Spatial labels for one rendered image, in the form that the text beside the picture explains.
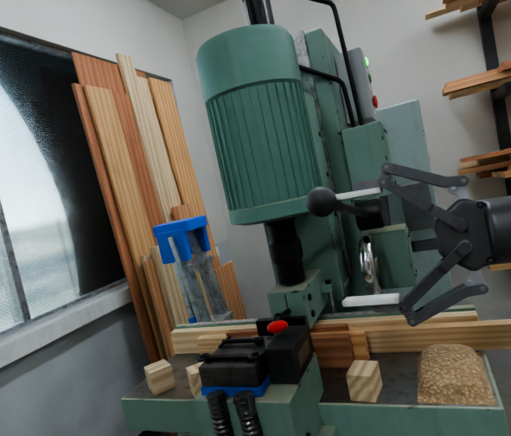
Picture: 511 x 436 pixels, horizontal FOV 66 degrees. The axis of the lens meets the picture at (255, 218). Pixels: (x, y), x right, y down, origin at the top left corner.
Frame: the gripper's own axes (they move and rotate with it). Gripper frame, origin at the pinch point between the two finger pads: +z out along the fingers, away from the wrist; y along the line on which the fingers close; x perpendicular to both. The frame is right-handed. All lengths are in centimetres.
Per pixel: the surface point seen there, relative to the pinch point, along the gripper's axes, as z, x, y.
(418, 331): -6.2, -17.3, -15.8
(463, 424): -10.5, -2.7, -23.4
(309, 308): 10.5, -13.3, -10.1
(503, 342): -17.9, -17.7, -18.0
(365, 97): -1.7, -39.2, 30.9
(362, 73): -2, -39, 36
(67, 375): 146, -72, -45
